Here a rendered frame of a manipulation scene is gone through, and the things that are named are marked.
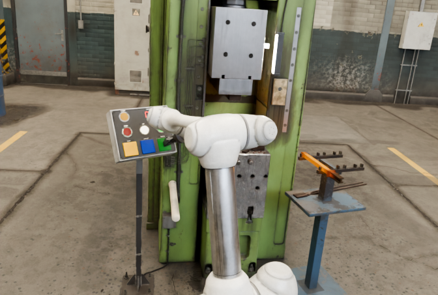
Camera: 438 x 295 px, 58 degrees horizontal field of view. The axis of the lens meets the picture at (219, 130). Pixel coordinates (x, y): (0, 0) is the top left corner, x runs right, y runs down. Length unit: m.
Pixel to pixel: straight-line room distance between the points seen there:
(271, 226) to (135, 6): 5.62
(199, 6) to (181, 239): 1.57
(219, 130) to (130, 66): 6.61
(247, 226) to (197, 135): 1.48
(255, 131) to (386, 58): 8.05
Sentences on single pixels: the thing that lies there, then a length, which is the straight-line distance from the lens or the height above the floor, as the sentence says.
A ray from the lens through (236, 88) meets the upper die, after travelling 2.37.
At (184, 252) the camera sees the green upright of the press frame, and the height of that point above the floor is 0.09.
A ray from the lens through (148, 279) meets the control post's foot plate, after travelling 2.84.
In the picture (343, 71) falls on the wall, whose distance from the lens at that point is 8.98.
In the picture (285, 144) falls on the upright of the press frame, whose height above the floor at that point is 0.90.
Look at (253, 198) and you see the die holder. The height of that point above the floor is 0.61.
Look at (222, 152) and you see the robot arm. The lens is 1.30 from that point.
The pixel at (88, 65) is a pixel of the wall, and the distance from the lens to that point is 8.66.
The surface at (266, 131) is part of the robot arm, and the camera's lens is 1.35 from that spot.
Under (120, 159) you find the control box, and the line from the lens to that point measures 2.14.
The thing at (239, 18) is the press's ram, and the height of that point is 1.71.
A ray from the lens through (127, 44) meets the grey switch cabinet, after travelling 7.80.
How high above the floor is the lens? 1.76
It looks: 17 degrees down
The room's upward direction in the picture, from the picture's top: 4 degrees clockwise
